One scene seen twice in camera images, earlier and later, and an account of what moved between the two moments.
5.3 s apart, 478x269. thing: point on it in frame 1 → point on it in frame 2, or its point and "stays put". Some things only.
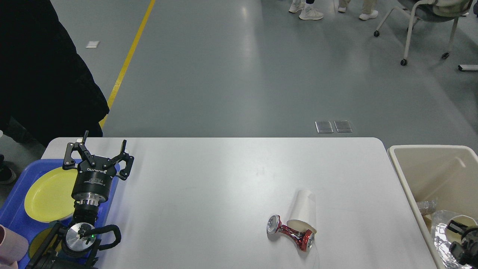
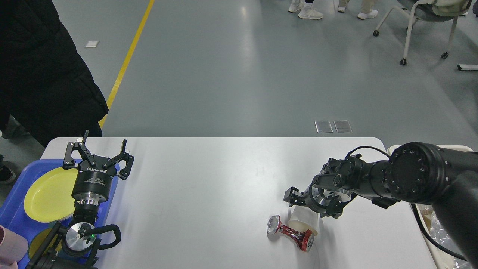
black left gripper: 92,185 stays put
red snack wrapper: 304,239 stays put
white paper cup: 303,216 stays put
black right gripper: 466,252 → 318,198
